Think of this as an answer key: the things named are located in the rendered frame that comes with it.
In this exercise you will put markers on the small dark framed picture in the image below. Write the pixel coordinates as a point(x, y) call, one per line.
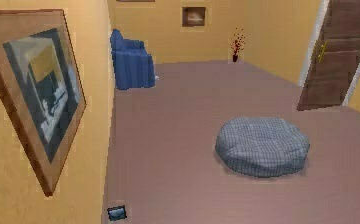
point(193, 16)

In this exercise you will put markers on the small black blue box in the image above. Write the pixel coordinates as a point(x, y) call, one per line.
point(117, 212)

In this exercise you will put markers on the large wood framed picture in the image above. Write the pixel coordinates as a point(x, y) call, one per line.
point(41, 96)

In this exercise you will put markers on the grey checked floor cushion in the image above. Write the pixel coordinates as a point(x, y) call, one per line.
point(262, 146)

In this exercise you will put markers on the dark brown room door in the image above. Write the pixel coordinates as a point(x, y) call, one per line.
point(338, 56)

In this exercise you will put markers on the red twig plant in vase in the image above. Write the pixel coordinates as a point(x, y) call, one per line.
point(237, 45)

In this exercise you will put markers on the blue armchair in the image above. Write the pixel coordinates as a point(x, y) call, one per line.
point(131, 63)

